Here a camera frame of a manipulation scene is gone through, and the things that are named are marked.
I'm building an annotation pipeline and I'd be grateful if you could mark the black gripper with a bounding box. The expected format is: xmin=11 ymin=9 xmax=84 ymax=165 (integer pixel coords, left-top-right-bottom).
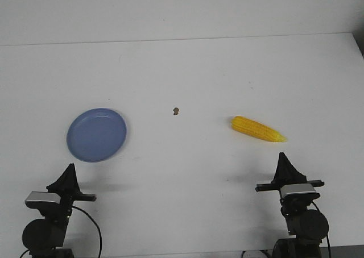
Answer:
xmin=255 ymin=152 xmax=325 ymax=192
xmin=46 ymin=163 xmax=96 ymax=213

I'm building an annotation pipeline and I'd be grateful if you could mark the blue round plate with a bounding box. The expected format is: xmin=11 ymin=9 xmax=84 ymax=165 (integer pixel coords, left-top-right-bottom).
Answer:
xmin=66 ymin=108 xmax=127 ymax=163

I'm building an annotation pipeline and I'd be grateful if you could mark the yellow corn cob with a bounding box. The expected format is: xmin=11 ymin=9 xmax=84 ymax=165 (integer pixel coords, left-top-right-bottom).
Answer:
xmin=231 ymin=116 xmax=287 ymax=143

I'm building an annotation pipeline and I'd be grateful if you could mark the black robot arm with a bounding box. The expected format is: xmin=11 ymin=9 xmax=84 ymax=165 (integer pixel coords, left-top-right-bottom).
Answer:
xmin=22 ymin=163 xmax=102 ymax=257
xmin=255 ymin=152 xmax=329 ymax=257

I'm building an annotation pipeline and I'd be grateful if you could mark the small brown table stain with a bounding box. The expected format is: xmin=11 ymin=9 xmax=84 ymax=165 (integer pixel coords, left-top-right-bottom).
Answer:
xmin=173 ymin=107 xmax=179 ymax=115

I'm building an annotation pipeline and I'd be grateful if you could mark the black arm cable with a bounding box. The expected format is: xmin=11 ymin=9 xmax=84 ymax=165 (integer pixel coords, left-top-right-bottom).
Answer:
xmin=311 ymin=202 xmax=332 ymax=258
xmin=71 ymin=205 xmax=102 ymax=256

